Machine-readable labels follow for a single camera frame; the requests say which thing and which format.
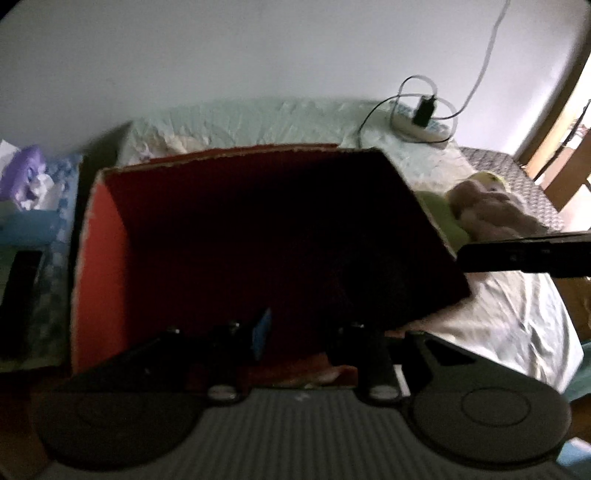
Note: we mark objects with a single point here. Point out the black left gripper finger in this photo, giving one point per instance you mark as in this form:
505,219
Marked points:
432,365

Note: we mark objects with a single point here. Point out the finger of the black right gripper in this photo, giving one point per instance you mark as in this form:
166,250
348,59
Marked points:
562,255

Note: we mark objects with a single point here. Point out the light green bed sheet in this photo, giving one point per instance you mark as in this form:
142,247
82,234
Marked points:
518,320

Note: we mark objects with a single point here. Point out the pink plush toy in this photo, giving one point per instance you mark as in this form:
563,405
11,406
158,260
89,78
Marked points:
492,215

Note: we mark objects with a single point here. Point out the green plush toy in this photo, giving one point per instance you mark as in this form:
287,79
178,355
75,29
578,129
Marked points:
439,208

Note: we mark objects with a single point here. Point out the red cardboard box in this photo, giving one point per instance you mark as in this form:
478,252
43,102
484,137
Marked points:
299,240

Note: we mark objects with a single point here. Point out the black charger plug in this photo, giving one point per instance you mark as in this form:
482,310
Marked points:
424,111

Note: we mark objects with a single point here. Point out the white power strip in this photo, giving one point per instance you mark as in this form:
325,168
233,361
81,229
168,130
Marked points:
401,121

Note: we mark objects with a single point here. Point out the purple plastic bag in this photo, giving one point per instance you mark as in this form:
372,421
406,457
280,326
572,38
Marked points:
20,175

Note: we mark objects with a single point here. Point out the wooden door frame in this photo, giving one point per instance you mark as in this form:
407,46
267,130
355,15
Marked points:
554,182

